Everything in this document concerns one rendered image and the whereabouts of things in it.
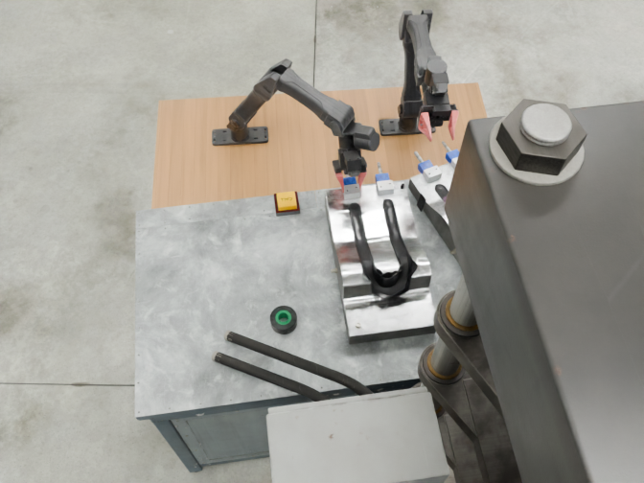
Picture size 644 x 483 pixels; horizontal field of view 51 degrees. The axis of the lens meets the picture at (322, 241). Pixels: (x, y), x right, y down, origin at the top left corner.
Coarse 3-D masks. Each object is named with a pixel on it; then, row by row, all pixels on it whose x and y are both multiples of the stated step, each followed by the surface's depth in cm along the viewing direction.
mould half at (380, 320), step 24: (336, 192) 215; (360, 192) 215; (336, 216) 211; (408, 216) 211; (336, 240) 206; (384, 240) 206; (408, 240) 206; (336, 264) 206; (360, 264) 196; (384, 264) 196; (360, 288) 195; (360, 312) 196; (384, 312) 196; (408, 312) 196; (432, 312) 196; (360, 336) 193; (384, 336) 196
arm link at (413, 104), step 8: (408, 40) 216; (408, 48) 217; (408, 56) 219; (408, 64) 220; (408, 72) 221; (408, 80) 223; (408, 88) 224; (416, 88) 224; (408, 96) 225; (416, 96) 225; (408, 104) 226; (416, 104) 226; (408, 112) 228; (416, 112) 228
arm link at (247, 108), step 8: (248, 96) 213; (256, 96) 209; (240, 104) 225; (248, 104) 216; (256, 104) 214; (232, 112) 223; (240, 112) 221; (248, 112) 219; (256, 112) 227; (240, 120) 224; (248, 120) 223; (240, 128) 228
